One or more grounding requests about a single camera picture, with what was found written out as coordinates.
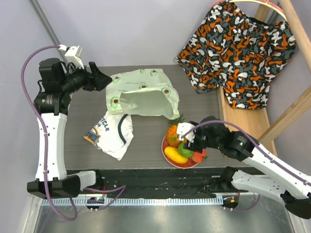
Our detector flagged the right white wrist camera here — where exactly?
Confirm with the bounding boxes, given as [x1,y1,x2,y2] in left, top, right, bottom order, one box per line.
[176,122,195,143]

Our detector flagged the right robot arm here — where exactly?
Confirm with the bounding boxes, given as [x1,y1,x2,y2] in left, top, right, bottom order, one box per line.
[177,116,311,219]

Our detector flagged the light green plastic bag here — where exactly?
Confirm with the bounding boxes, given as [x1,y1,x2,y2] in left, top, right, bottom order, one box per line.
[105,68,180,120]

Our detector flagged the fake yellow lemon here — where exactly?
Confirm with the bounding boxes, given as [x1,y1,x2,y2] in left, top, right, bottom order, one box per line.
[164,146,189,164]

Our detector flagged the fake green lime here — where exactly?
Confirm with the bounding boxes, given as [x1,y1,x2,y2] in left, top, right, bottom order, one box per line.
[177,142,194,158]

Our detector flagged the wooden hoop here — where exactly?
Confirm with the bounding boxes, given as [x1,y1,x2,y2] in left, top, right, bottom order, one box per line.
[209,0,285,15]

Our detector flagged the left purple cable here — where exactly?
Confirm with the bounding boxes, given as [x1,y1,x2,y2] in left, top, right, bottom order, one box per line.
[20,45,127,221]

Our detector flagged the perforated metal rail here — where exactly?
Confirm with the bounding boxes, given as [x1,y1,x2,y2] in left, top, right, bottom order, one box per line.
[40,196,224,207]

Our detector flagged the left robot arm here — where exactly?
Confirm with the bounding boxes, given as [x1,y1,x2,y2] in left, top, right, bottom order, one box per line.
[27,58,112,199]

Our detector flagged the camouflage patterned shorts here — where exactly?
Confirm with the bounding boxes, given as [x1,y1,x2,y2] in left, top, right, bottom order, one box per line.
[175,0,298,110]

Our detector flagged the red and teal plate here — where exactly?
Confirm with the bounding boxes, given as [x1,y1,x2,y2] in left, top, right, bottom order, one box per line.
[161,136,199,169]

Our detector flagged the orange fake pineapple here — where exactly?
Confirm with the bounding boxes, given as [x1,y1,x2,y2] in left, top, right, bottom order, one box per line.
[166,114,185,148]

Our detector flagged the white printed t-shirt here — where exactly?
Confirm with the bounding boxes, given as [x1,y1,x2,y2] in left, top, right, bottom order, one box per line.
[84,112,134,161]

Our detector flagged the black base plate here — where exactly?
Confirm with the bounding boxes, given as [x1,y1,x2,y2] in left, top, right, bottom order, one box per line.
[65,167,265,199]

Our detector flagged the wooden tray frame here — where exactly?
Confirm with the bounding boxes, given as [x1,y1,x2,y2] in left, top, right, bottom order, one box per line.
[218,0,311,153]

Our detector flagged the fake peach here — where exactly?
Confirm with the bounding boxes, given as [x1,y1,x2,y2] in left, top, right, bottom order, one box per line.
[191,149,208,163]

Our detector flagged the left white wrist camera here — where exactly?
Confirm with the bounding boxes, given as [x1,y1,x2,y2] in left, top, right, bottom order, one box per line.
[58,44,85,69]

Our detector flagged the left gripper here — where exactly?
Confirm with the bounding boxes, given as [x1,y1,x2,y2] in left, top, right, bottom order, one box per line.
[60,61,112,95]

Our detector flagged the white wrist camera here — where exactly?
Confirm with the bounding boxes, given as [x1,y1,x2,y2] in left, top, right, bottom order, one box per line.
[58,44,85,69]
[176,122,195,143]

